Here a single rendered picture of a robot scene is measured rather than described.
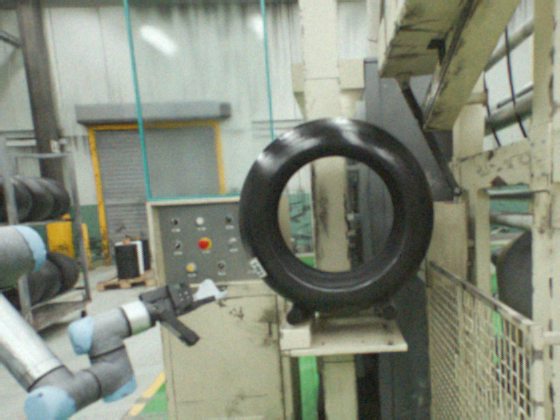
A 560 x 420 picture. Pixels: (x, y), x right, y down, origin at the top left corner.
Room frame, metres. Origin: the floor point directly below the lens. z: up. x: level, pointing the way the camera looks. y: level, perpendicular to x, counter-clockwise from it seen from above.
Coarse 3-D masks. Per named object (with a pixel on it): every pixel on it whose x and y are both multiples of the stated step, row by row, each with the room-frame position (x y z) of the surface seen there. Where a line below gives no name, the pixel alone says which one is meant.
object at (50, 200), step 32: (0, 160) 3.86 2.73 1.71; (0, 192) 4.59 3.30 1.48; (32, 192) 4.37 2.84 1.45; (64, 192) 4.90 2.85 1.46; (0, 224) 3.85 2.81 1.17; (32, 224) 4.40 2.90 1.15; (64, 256) 4.87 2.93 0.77; (32, 288) 3.99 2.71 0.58; (64, 288) 4.77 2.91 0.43; (32, 320) 3.91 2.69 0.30
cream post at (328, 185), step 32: (320, 0) 1.60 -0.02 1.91; (320, 32) 1.60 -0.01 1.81; (320, 64) 1.60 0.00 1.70; (320, 96) 1.60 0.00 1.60; (320, 160) 1.60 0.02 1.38; (320, 192) 1.60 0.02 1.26; (320, 224) 1.60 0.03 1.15; (320, 256) 1.60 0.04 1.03; (352, 384) 1.60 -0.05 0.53; (352, 416) 1.60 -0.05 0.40
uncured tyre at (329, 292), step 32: (320, 128) 1.23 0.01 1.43; (352, 128) 1.23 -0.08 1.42; (256, 160) 1.27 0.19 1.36; (288, 160) 1.22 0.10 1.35; (384, 160) 1.22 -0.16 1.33; (416, 160) 1.26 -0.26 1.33; (256, 192) 1.23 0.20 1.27; (416, 192) 1.22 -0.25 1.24; (256, 224) 1.23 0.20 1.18; (416, 224) 1.22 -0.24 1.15; (256, 256) 1.23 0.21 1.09; (288, 256) 1.50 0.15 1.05; (384, 256) 1.49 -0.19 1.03; (416, 256) 1.23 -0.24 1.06; (288, 288) 1.23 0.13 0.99; (320, 288) 1.22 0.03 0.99; (352, 288) 1.22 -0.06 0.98; (384, 288) 1.22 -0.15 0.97
